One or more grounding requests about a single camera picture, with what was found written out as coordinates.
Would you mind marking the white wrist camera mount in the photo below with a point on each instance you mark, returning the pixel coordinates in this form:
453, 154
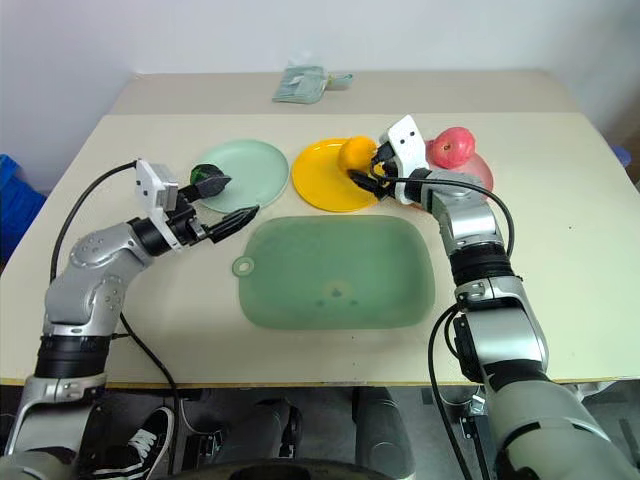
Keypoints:
407, 140
150, 182

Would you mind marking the blue plastic object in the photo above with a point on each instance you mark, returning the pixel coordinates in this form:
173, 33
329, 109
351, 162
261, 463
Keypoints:
627, 167

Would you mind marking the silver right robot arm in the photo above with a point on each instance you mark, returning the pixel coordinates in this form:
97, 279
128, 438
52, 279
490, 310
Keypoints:
475, 225

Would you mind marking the light green plate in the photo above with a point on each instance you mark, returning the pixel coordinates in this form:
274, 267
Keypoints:
255, 172

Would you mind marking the green cutting board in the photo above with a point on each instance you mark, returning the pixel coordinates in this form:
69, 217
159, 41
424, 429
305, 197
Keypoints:
335, 270

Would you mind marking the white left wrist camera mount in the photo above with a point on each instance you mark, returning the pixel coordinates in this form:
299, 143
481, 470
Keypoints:
150, 182

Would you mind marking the blue plastic crate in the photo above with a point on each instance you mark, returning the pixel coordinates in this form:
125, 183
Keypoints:
17, 200

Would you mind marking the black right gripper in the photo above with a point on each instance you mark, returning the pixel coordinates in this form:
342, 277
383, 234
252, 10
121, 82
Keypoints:
390, 162

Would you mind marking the yellow plate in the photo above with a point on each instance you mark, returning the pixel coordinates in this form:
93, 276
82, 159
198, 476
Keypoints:
320, 172

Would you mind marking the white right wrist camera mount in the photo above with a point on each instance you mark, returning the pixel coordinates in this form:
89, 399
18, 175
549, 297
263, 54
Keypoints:
407, 140

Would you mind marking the folded green cloth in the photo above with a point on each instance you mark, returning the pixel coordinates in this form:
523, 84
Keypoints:
300, 85

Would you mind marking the black sneaker white laces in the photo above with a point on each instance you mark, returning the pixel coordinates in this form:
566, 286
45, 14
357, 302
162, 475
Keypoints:
150, 435

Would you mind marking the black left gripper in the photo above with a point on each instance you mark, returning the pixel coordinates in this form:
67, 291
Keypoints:
186, 220

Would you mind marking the red apple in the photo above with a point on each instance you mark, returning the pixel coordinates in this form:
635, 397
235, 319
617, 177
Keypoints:
452, 145

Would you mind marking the dark rounded shape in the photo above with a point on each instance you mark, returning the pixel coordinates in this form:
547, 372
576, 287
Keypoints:
382, 425

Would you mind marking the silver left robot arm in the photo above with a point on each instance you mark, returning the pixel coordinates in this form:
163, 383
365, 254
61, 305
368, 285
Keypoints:
85, 280

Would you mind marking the orange fruit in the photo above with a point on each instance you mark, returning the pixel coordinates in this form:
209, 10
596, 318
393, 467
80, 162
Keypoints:
356, 152

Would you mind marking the dark green vegetable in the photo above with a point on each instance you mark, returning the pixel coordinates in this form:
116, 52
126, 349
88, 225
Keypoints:
201, 172

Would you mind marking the red plate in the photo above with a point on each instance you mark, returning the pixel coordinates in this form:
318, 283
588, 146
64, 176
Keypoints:
475, 172

